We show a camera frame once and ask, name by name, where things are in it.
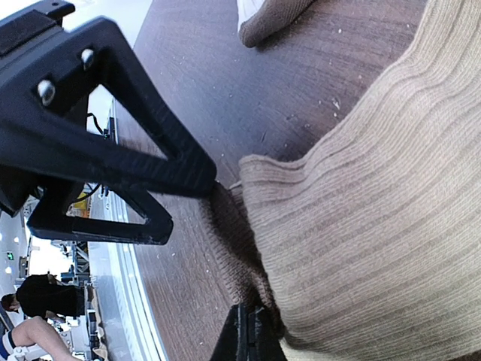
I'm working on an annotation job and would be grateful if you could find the tan ribbed sock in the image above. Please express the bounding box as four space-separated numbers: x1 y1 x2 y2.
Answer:
210 0 481 361

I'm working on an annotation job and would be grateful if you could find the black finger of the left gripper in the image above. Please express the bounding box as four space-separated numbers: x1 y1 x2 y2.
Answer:
27 180 174 245
1 17 216 198

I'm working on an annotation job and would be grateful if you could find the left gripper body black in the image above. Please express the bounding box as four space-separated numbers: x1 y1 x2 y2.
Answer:
1 1 75 68

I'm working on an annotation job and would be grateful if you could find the aluminium front rail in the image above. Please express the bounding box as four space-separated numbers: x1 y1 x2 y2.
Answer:
88 89 168 360

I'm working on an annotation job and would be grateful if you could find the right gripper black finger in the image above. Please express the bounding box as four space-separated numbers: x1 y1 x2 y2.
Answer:
210 304 287 361

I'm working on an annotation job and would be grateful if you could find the person in black shirt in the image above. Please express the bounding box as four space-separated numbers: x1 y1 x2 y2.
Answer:
1 273 85 321

